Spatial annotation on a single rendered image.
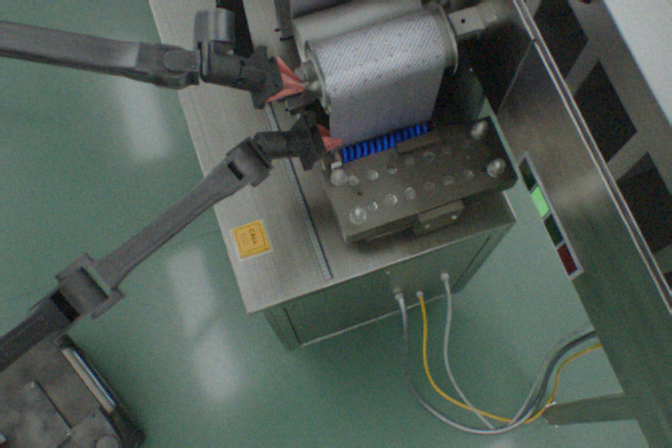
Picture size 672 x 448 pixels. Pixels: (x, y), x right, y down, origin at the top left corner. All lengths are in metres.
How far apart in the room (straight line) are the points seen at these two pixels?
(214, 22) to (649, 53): 0.69
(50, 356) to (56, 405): 0.15
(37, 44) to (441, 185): 0.83
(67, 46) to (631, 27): 0.87
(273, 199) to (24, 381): 1.12
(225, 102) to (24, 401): 1.16
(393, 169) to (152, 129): 1.45
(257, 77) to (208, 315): 1.40
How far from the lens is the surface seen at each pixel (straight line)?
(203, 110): 1.77
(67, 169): 2.84
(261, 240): 1.60
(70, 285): 1.33
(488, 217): 1.67
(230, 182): 1.35
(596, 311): 1.37
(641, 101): 1.02
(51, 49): 1.28
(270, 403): 2.47
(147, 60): 1.24
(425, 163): 1.55
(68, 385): 2.38
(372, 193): 1.52
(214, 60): 1.24
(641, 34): 1.03
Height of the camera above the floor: 2.46
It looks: 72 degrees down
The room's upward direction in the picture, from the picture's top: 2 degrees counter-clockwise
